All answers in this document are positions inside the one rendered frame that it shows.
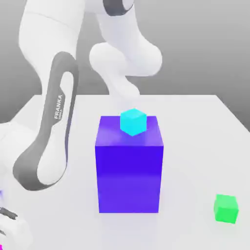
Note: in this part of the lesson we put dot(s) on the small green cube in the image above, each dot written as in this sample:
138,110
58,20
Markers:
226,210

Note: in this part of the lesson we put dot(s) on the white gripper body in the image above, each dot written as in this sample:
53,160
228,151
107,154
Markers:
17,236

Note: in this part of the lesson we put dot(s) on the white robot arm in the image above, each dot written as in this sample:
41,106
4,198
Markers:
48,58

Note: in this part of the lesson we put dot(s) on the small cyan cube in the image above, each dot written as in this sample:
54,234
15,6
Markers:
133,122

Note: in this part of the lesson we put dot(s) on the large blue box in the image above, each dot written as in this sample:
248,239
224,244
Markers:
129,175

